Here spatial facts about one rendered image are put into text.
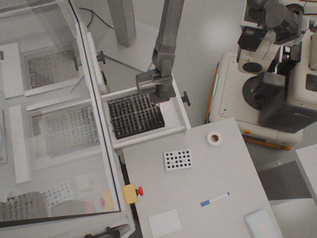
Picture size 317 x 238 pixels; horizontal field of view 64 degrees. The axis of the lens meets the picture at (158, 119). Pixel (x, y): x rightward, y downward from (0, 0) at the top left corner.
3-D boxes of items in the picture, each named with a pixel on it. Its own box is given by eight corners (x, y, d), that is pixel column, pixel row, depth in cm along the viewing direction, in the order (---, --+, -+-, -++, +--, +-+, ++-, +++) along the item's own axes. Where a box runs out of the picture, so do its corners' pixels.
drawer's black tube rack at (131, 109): (154, 95, 123) (154, 89, 117) (164, 128, 117) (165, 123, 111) (109, 106, 121) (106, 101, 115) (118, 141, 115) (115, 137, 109)
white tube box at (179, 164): (189, 150, 121) (190, 148, 118) (192, 168, 119) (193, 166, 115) (163, 153, 121) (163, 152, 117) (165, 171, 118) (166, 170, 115)
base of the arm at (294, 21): (300, 37, 89) (302, 10, 93) (288, 24, 85) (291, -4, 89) (277, 46, 96) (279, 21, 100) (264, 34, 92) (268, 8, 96)
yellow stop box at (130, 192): (136, 184, 109) (134, 182, 102) (140, 201, 106) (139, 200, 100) (124, 187, 108) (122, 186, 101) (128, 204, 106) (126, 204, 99)
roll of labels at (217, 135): (221, 135, 124) (223, 132, 120) (219, 148, 122) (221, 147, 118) (207, 131, 124) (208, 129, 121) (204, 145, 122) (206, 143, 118)
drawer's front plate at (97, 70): (95, 45, 134) (89, 31, 124) (106, 93, 125) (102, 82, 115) (91, 45, 134) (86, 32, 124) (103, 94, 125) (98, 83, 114)
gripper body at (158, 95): (146, 89, 100) (147, 80, 93) (171, 83, 102) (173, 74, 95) (151, 103, 98) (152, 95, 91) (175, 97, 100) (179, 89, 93)
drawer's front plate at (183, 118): (170, 81, 127) (171, 70, 117) (188, 135, 118) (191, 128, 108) (167, 82, 127) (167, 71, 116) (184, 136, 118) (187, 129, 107)
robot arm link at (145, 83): (171, 59, 82) (163, 52, 89) (137, 66, 80) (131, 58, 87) (173, 92, 88) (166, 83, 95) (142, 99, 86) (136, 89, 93)
